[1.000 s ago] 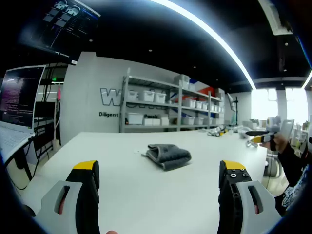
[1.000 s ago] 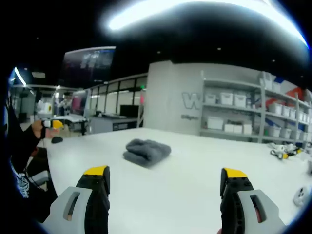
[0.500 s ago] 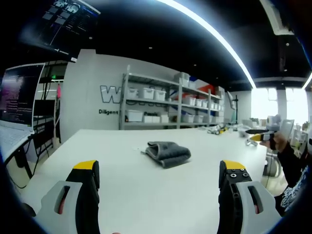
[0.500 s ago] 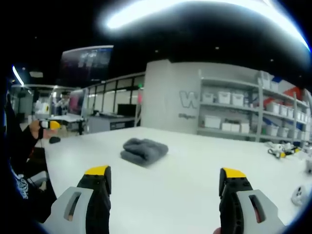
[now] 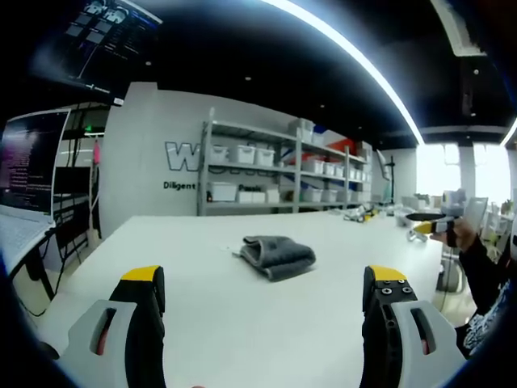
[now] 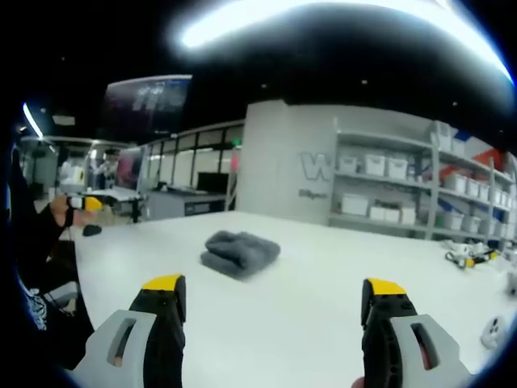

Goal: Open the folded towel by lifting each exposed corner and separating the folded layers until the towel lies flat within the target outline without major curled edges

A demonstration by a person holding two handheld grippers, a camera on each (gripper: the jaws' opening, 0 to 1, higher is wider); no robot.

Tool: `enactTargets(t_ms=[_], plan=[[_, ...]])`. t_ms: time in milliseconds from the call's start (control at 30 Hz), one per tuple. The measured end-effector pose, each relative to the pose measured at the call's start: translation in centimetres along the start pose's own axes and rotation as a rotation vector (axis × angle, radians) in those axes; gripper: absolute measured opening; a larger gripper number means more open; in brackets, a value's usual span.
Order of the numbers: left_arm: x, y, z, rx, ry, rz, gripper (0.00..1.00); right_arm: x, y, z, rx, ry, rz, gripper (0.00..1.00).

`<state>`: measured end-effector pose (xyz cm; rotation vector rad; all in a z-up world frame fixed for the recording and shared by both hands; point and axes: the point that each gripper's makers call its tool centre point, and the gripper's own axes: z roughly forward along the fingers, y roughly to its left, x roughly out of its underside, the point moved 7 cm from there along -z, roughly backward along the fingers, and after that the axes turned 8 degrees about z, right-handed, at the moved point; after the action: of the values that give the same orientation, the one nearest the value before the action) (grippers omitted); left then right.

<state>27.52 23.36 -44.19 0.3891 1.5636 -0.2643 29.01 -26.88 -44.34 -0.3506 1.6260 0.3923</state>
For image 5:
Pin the wall-mounted dark monitor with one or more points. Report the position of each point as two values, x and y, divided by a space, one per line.
97 44

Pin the small white device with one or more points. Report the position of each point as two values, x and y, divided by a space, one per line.
418 236

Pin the person's right hand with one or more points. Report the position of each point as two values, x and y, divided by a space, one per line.
462 236

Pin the clutter of small parts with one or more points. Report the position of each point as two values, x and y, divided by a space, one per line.
361 213

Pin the black equipment rack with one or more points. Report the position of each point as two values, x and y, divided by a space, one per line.
72 202

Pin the ceiling light strip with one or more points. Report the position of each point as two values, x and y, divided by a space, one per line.
363 68

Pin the open laptop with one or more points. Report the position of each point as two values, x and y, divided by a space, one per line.
28 182

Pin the grey towel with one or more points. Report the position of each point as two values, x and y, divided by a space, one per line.
278 255

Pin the rows of white storage bins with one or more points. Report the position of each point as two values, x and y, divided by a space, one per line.
258 155

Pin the grey metal shelf unit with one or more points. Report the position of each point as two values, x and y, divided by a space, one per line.
299 169

